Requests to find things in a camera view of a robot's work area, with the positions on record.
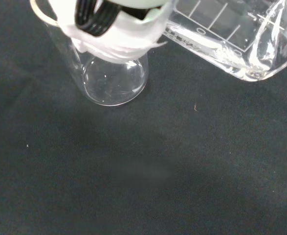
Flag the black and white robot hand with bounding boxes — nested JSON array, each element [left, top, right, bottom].
[[56, 0, 170, 66]]

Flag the black cloth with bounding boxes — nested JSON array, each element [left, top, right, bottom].
[[0, 0, 287, 235]]

